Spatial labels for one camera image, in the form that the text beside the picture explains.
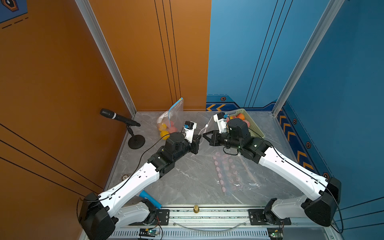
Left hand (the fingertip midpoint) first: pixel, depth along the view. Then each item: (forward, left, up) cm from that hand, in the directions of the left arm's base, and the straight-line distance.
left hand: (201, 134), depth 73 cm
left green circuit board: (-38, +26, -29) cm, 54 cm away
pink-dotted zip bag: (-9, -19, -26) cm, 34 cm away
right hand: (-2, -1, +3) cm, 4 cm away
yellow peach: (+19, +25, -19) cm, 37 cm away
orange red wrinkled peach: (+33, -31, -22) cm, 51 cm away
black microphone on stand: (+12, +44, -26) cm, 53 cm away
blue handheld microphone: (-22, +30, -25) cm, 45 cm away
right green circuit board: (-37, -36, -29) cm, 60 cm away
